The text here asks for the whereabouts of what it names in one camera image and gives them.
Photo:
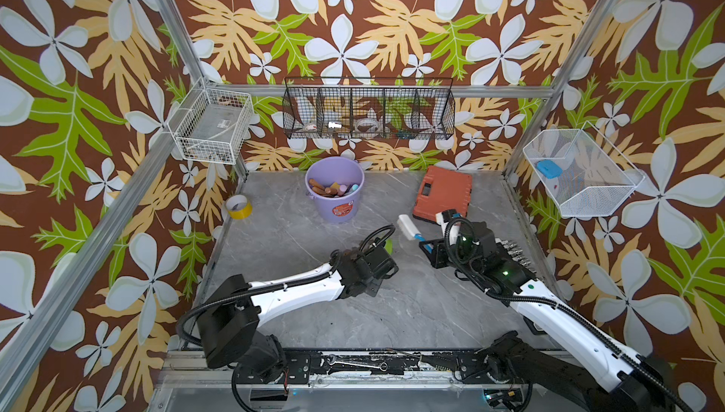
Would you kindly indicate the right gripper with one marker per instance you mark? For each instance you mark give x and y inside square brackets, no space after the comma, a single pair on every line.
[440,245]

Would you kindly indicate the yellow tape roll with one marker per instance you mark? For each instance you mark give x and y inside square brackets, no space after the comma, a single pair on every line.
[239,207]

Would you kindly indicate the red plastic tool case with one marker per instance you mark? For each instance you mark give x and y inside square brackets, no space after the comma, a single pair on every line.
[442,190]

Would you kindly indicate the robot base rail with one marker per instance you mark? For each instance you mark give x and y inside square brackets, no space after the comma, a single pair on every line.
[386,368]

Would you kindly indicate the black wire basket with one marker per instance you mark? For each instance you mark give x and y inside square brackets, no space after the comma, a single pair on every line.
[370,108]

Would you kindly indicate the purple plastic bucket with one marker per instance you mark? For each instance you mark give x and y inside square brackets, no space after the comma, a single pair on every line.
[341,170]

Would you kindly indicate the blue item in basket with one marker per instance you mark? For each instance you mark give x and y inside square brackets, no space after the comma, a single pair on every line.
[549,169]

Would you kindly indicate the white wire basket right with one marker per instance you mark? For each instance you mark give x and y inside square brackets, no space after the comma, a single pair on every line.
[598,178]

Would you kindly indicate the green trowel wooden handle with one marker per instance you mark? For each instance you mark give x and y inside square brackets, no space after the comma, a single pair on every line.
[322,192]
[313,183]

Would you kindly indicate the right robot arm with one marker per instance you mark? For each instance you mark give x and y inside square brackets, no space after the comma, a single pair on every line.
[605,375]

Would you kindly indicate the white wire basket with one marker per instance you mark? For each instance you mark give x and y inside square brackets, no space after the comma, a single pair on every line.
[210,124]
[598,178]

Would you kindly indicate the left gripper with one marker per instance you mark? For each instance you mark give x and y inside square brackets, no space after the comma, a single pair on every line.
[377,285]

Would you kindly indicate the white wire basket left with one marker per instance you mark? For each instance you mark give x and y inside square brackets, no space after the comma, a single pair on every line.
[210,124]

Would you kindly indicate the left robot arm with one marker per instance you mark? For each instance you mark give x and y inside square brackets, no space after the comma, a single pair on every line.
[226,326]

